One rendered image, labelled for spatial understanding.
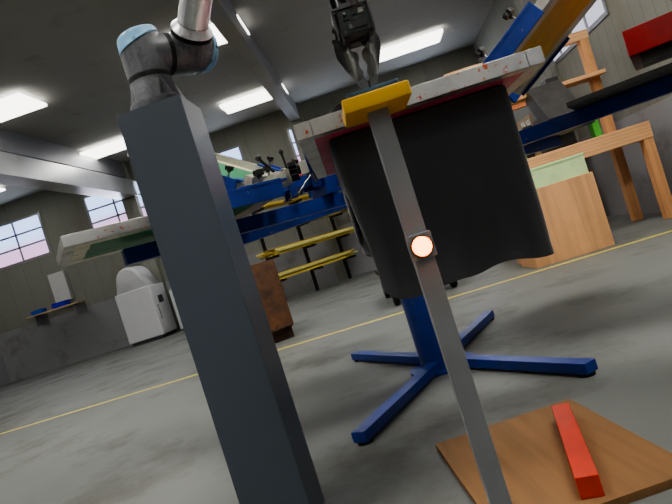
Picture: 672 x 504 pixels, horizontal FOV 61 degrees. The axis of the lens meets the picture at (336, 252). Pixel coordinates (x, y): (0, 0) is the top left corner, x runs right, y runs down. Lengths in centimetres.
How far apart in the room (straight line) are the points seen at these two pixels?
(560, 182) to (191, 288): 415
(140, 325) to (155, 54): 1074
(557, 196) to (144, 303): 887
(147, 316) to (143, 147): 1063
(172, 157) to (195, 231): 20
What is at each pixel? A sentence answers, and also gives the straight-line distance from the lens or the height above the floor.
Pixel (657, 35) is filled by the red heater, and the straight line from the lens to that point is 230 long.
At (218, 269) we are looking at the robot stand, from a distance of 152.
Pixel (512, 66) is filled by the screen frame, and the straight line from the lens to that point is 140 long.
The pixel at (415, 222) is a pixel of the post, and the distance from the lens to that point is 111.
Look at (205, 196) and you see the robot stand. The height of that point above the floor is 93.
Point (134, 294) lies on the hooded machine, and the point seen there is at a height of 101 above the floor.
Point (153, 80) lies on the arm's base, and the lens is 166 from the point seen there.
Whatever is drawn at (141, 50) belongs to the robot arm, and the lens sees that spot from 169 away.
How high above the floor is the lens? 70
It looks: level
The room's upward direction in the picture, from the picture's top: 18 degrees counter-clockwise
